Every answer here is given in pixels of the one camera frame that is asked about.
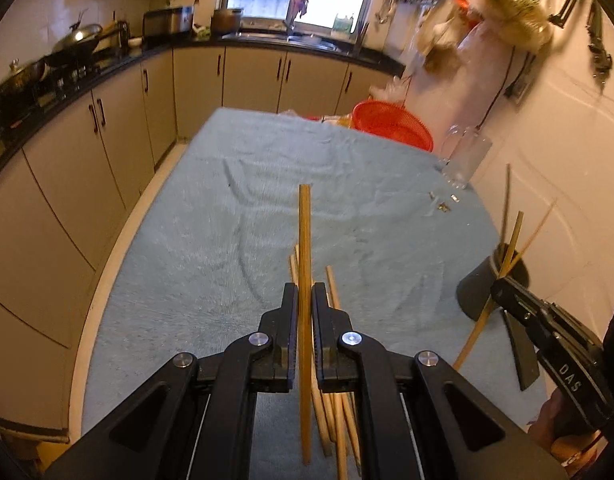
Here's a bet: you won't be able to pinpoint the black wall cable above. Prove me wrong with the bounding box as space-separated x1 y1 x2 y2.
479 47 531 133

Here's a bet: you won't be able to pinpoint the person's right hand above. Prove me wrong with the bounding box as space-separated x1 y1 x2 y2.
529 392 600 466

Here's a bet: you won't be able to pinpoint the black utensil holder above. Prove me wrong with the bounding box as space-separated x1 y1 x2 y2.
456 242 531 322

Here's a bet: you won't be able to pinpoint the black gas stove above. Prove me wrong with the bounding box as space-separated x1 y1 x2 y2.
0 50 115 133

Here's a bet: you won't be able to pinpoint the bunch of wooden chopsticks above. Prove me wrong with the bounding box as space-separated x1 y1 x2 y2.
504 164 558 271

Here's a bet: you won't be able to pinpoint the brown clay pot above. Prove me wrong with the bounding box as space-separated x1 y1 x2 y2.
210 7 244 37

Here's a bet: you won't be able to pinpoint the blue table cloth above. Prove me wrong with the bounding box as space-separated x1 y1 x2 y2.
81 106 548 480

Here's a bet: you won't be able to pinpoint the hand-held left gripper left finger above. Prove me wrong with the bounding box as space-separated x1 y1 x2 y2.
42 282 300 480

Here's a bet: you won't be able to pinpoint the metal kitchen sink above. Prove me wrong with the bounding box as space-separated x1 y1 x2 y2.
234 31 340 54

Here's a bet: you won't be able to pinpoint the pile of wooden chopsticks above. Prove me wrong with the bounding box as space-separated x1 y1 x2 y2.
288 245 363 480

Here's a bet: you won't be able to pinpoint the red plastic basket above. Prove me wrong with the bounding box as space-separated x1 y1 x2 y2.
352 100 434 152

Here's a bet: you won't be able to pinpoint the single wooden chopstick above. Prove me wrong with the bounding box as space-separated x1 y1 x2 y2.
298 184 313 466
453 211 525 370

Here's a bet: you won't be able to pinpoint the black kitchen countertop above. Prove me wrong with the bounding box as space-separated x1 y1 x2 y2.
0 30 406 186

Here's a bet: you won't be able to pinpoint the beige lower cabinets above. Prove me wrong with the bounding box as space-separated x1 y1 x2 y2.
0 42 403 431

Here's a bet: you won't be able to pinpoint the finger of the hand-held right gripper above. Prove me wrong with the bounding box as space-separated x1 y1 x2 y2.
490 277 550 331

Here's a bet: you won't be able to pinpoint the black wok with lid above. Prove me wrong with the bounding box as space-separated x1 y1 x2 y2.
44 21 106 68

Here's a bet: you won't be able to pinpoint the clear bag of dried goods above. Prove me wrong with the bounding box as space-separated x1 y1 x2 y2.
479 0 556 54

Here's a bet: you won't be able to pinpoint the hanging plastic bag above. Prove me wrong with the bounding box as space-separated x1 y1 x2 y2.
407 0 488 77

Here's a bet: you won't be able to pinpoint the dark cooking pot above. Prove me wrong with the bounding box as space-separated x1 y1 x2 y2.
0 57 47 117

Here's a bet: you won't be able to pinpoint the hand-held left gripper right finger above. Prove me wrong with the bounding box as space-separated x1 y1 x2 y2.
312 283 562 480

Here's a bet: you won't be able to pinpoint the clear glass pitcher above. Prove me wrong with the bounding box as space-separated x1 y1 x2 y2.
437 125 494 191

